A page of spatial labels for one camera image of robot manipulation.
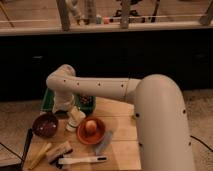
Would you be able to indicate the white paper cup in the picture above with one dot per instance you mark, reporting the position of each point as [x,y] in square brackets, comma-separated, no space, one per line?
[76,116]

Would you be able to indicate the dark brown bowl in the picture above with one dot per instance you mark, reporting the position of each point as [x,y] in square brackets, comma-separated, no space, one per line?
[45,125]

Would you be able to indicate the orange fruit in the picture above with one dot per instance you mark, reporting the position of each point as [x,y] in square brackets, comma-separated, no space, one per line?
[91,127]

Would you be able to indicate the orange plate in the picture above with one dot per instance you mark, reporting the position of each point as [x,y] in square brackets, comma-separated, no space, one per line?
[95,138]

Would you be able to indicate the wooden scrub brush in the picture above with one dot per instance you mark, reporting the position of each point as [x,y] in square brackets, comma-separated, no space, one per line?
[58,150]

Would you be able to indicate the green tray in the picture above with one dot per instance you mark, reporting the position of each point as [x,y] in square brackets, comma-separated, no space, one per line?
[85,103]

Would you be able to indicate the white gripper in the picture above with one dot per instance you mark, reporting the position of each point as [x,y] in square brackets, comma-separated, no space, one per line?
[63,103]

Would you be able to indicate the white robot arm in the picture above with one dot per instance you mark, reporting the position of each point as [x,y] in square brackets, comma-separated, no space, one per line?
[159,107]

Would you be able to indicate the wooden board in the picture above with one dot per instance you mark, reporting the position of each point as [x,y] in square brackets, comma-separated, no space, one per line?
[122,152]

